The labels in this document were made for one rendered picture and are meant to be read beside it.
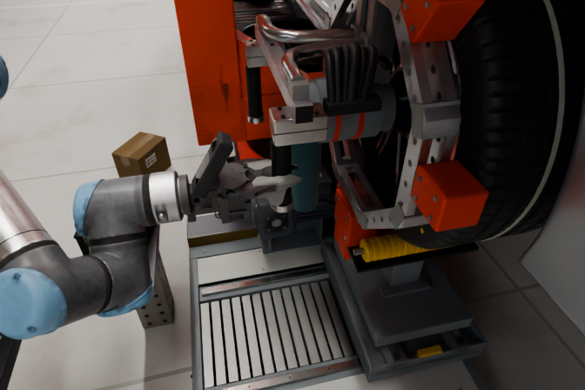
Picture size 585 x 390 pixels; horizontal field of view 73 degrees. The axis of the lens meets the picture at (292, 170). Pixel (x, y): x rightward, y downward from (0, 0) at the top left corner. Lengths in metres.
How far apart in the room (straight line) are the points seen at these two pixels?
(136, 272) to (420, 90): 0.53
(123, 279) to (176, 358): 0.82
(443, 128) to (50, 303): 0.59
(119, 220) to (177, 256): 1.05
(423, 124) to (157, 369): 1.15
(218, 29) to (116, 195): 0.66
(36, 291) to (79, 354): 1.01
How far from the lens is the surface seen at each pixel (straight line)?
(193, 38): 1.23
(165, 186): 0.69
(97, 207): 0.71
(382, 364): 1.28
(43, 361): 1.64
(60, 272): 0.63
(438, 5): 0.61
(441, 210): 0.64
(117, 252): 0.71
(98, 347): 1.59
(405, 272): 1.29
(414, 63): 0.66
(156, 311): 1.49
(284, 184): 0.69
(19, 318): 0.62
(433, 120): 0.65
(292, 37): 0.83
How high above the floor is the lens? 1.27
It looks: 37 degrees down
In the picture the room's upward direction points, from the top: straight up
